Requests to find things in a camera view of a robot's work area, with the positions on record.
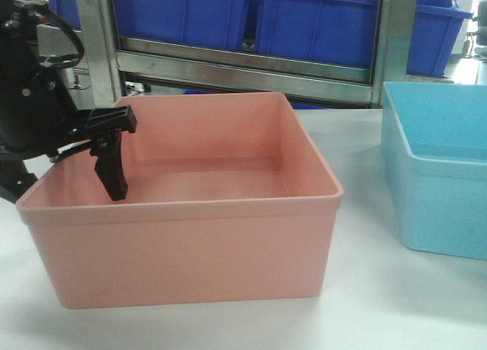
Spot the dark blue storage bin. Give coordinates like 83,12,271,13
47,0,256,53

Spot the dark blue bin right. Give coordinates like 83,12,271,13
255,0,472,77

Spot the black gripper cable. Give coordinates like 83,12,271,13
22,5,85,70

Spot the light blue plastic box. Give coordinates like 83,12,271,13
381,82,486,259

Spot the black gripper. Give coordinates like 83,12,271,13
1,0,137,203

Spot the pink plastic box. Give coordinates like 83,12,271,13
16,92,343,309

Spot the stainless steel shelf rack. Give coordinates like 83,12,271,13
76,0,417,107

